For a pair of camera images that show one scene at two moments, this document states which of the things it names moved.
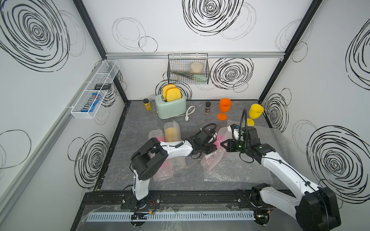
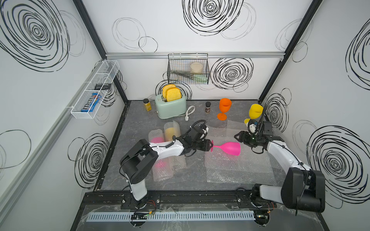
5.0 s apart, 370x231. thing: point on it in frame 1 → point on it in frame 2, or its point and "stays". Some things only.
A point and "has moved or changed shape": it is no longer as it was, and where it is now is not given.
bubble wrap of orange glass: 233,166 stays
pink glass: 219,139 has moved or changed shape
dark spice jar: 207,108 stays
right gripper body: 238,145 → 251,139
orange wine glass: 225,105 stays
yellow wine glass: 255,110 stays
